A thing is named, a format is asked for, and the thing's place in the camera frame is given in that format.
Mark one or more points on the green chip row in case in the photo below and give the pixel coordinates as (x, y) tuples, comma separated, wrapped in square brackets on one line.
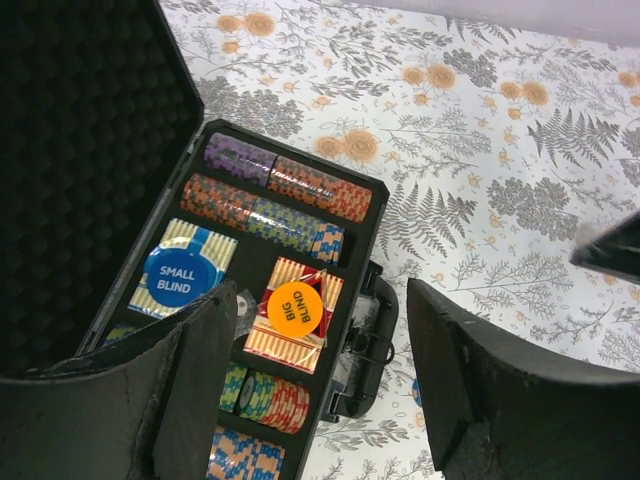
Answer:
[(285, 404)]

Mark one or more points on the purple chip row in case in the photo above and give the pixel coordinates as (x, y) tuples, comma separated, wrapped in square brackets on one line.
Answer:
[(287, 177)]

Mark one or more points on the triangular all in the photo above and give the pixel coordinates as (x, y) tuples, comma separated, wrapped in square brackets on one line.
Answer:
[(288, 271)]

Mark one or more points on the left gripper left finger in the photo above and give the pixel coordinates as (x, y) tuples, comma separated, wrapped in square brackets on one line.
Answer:
[(143, 407)]

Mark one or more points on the orange big blind button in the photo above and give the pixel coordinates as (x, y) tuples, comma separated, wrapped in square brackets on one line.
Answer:
[(295, 309)]

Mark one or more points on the blue poker chip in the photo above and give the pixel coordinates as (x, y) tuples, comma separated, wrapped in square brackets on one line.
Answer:
[(416, 393)]

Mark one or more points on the clear round dealer button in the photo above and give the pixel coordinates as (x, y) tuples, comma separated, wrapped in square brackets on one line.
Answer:
[(190, 247)]

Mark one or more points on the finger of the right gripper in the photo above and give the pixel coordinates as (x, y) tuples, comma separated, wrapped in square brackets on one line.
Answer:
[(612, 251)]

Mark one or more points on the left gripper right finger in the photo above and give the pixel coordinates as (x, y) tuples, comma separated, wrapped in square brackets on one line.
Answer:
[(499, 407)]

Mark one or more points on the orange green chip row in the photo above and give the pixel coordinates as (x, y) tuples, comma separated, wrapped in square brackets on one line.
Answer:
[(263, 218)]

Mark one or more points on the blue orange chip row bottom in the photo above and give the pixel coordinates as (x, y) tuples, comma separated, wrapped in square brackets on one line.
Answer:
[(238, 456)]

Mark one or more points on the red playing card deck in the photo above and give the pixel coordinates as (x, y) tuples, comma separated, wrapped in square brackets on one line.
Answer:
[(302, 354)]

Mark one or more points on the black poker set case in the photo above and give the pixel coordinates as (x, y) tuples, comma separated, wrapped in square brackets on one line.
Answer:
[(101, 126)]

